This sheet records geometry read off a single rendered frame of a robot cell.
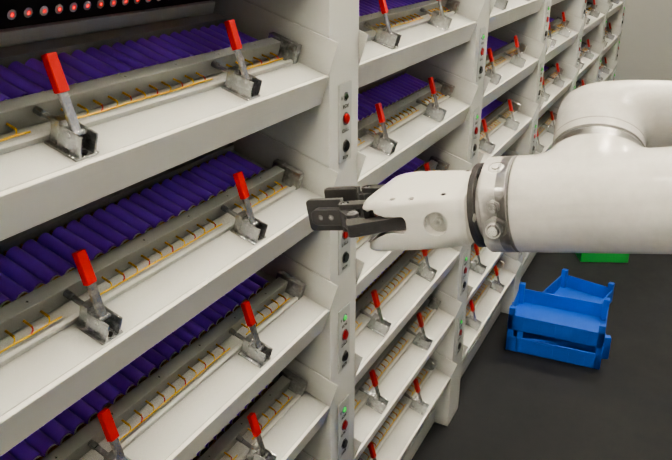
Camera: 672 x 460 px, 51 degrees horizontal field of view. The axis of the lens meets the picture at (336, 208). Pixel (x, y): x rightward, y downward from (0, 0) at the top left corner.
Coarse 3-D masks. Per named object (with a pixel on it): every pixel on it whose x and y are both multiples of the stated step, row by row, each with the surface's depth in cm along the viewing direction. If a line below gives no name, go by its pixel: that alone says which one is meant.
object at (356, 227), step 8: (352, 224) 62; (360, 224) 62; (368, 224) 62; (376, 224) 62; (384, 224) 62; (392, 224) 62; (400, 224) 62; (352, 232) 62; (360, 232) 62; (368, 232) 62; (376, 232) 62
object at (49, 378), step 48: (240, 144) 111; (240, 240) 91; (288, 240) 99; (144, 288) 78; (192, 288) 80; (144, 336) 74; (0, 384) 62; (48, 384) 63; (96, 384) 70; (0, 432) 59
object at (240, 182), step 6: (234, 174) 90; (240, 174) 90; (240, 180) 90; (240, 186) 90; (246, 186) 91; (240, 192) 90; (246, 192) 91; (240, 198) 90; (246, 198) 91; (246, 204) 91; (246, 210) 91; (252, 210) 92; (252, 216) 91; (252, 222) 91
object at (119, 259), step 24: (264, 192) 101; (192, 216) 88; (216, 216) 93; (144, 240) 81; (168, 240) 85; (192, 240) 87; (96, 264) 75; (120, 264) 78; (48, 288) 70; (72, 288) 72; (0, 312) 66; (24, 312) 67; (48, 312) 70; (0, 336) 66
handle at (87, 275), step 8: (80, 256) 68; (80, 264) 68; (88, 264) 69; (80, 272) 68; (88, 272) 68; (88, 280) 68; (96, 280) 69; (88, 288) 69; (96, 288) 69; (96, 296) 69; (96, 304) 69; (96, 312) 69; (104, 312) 70
